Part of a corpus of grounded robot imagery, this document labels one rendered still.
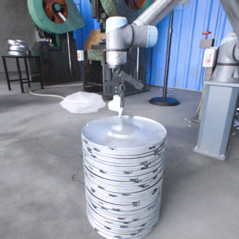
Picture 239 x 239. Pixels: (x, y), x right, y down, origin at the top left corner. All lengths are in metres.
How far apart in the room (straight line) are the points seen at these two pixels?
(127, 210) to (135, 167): 0.16
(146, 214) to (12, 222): 0.51
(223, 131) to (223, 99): 0.19
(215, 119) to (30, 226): 1.05
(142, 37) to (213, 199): 0.74
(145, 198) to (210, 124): 0.73
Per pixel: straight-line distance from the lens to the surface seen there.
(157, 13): 0.92
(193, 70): 3.35
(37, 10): 3.77
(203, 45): 1.82
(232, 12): 1.01
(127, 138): 0.60
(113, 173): 0.58
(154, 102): 2.35
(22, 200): 0.98
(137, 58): 2.94
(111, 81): 0.72
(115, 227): 0.72
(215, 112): 1.22
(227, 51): 1.19
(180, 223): 0.84
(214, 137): 1.27
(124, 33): 0.71
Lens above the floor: 0.61
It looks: 20 degrees down
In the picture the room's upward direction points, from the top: straight up
